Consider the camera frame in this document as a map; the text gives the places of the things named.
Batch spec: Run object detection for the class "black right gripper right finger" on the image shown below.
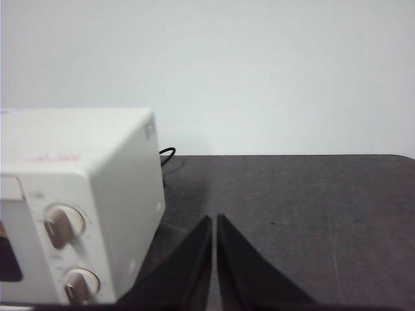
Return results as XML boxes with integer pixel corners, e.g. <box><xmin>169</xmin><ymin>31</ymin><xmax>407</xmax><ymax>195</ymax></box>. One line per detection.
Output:
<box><xmin>216</xmin><ymin>213</ymin><xmax>317</xmax><ymax>311</ymax></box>

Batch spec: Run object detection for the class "black power cable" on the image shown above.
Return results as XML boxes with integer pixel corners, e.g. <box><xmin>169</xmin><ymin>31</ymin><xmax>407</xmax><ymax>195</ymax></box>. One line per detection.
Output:
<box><xmin>158</xmin><ymin>147</ymin><xmax>178</xmax><ymax>189</ymax></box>

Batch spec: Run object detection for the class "cream Toshiba toaster oven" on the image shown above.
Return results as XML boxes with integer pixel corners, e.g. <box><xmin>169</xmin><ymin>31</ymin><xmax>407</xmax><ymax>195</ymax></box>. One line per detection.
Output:
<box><xmin>0</xmin><ymin>107</ymin><xmax>167</xmax><ymax>305</ymax></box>

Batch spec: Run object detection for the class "cream brown oven knob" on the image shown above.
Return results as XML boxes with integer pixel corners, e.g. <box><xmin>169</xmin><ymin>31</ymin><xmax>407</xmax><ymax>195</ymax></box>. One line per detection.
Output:
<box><xmin>63</xmin><ymin>268</ymin><xmax>101</xmax><ymax>305</ymax></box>
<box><xmin>43</xmin><ymin>203</ymin><xmax>87</xmax><ymax>249</ymax></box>

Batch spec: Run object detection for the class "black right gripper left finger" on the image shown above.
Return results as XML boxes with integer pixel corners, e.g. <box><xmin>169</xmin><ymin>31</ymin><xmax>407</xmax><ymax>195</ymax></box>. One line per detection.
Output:
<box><xmin>116</xmin><ymin>215</ymin><xmax>213</xmax><ymax>311</ymax></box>

